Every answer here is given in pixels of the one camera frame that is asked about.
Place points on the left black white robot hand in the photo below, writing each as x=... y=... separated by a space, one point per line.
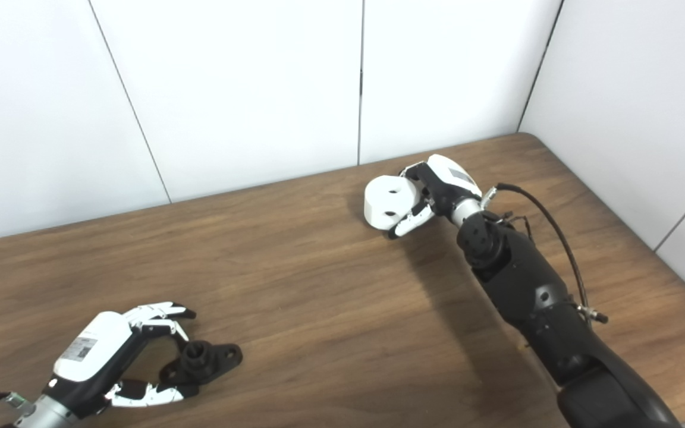
x=90 y=351

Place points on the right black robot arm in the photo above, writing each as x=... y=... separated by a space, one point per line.
x=533 y=291

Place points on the black flanged holder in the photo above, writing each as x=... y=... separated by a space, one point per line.
x=206 y=359

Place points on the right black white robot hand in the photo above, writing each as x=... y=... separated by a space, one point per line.
x=446 y=181

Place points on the round white piece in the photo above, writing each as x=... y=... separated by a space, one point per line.
x=387 y=199

